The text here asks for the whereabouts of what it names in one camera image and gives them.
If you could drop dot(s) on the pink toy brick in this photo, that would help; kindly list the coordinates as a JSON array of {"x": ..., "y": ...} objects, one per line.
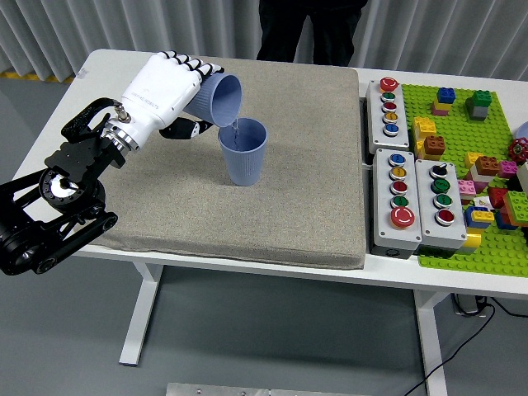
[
  {"x": 466, "y": 187},
  {"x": 438, "y": 112}
]

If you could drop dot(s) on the pale blue bowl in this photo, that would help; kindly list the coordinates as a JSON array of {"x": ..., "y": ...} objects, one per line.
[{"x": 523, "y": 132}]

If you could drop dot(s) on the large green toy brick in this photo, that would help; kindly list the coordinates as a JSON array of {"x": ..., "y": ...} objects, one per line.
[{"x": 517, "y": 206}]

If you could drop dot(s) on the blue toy brick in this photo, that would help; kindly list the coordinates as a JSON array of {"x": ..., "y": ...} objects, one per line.
[
  {"x": 503, "y": 222},
  {"x": 446, "y": 95},
  {"x": 470, "y": 220}
]

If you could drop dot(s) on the grey five-button control box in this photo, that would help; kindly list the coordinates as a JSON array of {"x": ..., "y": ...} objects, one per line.
[
  {"x": 375, "y": 119},
  {"x": 381, "y": 198}
]

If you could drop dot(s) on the grey selector switch control box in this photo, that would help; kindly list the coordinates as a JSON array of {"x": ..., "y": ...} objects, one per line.
[{"x": 425, "y": 206}]

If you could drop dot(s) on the white curtain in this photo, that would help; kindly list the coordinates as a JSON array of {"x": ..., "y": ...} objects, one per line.
[{"x": 123, "y": 24}]

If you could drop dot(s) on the green studded baseplate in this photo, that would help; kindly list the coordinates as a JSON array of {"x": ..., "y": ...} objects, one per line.
[{"x": 453, "y": 136}]

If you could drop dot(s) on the white box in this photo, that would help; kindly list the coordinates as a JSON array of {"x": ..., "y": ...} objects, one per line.
[{"x": 523, "y": 177}]

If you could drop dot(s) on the yellow toy brick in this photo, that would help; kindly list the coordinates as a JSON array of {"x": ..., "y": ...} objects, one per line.
[
  {"x": 425, "y": 125},
  {"x": 440, "y": 106},
  {"x": 482, "y": 215},
  {"x": 472, "y": 160},
  {"x": 420, "y": 149}
]

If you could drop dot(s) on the white table leg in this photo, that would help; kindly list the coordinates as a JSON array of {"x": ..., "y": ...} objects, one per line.
[
  {"x": 433, "y": 342},
  {"x": 138, "y": 321}
]

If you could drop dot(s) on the magenta toy brick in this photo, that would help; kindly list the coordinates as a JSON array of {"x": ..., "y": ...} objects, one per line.
[{"x": 507, "y": 169}]

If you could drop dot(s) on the grey-brown foam mat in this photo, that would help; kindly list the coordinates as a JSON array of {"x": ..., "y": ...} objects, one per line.
[{"x": 268, "y": 206}]

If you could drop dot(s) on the grey toy brick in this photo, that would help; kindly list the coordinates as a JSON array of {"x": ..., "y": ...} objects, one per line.
[{"x": 478, "y": 113}]

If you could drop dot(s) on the blue ribbed plastic cup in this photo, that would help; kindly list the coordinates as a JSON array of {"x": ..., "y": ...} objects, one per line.
[
  {"x": 227, "y": 101},
  {"x": 245, "y": 161}
]

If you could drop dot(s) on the red valve handwheel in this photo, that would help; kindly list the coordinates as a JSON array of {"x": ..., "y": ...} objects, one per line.
[{"x": 519, "y": 150}]

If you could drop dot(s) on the brown toy brick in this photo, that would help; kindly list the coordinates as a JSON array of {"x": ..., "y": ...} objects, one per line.
[
  {"x": 434, "y": 146},
  {"x": 486, "y": 166}
]

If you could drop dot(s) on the grey power adapter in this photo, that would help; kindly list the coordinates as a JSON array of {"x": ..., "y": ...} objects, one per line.
[{"x": 468, "y": 305}]

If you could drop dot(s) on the white printed toy brick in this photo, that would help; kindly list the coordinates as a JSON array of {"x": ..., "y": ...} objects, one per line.
[{"x": 482, "y": 202}]

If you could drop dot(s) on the yellow round toy block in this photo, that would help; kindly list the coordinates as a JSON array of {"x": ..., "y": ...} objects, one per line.
[{"x": 473, "y": 239}]

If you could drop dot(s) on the person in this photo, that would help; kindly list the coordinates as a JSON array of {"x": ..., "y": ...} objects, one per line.
[{"x": 288, "y": 33}]

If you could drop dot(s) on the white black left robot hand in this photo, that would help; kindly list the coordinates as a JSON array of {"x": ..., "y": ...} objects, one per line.
[{"x": 165, "y": 90}]

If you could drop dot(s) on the red toy brick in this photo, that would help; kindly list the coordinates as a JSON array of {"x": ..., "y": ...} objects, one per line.
[{"x": 497, "y": 198}]

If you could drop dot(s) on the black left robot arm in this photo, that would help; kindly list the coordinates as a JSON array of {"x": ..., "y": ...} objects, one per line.
[{"x": 78, "y": 161}]

